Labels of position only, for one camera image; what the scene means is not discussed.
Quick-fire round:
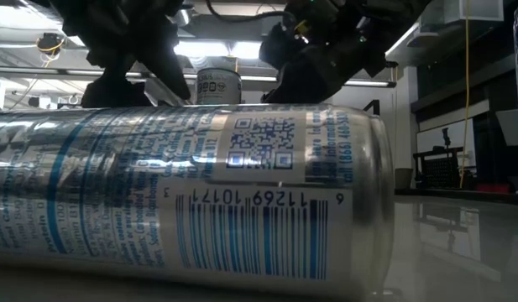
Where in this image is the blue silver Red Bull can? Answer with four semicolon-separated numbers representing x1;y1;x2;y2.
0;103;396;299

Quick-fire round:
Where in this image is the red box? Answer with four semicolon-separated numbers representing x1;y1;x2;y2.
475;182;511;194

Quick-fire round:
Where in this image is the yellow cable reel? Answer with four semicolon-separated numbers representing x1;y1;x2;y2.
34;32;67;68

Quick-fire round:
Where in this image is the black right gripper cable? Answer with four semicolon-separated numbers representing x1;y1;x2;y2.
204;0;296;25

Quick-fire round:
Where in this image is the gray bin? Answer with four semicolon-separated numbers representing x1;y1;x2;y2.
395;167;415;190

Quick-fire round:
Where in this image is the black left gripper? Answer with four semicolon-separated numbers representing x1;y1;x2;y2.
50;0;191;108

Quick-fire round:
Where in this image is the white Celsius can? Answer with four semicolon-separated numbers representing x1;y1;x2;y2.
195;67;243;107

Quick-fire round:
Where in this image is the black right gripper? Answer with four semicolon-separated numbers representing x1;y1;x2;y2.
258;0;369;104

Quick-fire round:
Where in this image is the rectangular metal ceiling duct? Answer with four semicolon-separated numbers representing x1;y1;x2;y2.
384;0;505;68

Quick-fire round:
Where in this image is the gray trapezoid panel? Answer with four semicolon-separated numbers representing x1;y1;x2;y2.
495;108;518;148

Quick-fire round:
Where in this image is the white board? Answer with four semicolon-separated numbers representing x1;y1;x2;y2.
416;118;478;169

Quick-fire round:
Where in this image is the black wire cart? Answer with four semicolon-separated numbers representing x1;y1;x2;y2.
412;128;465;190

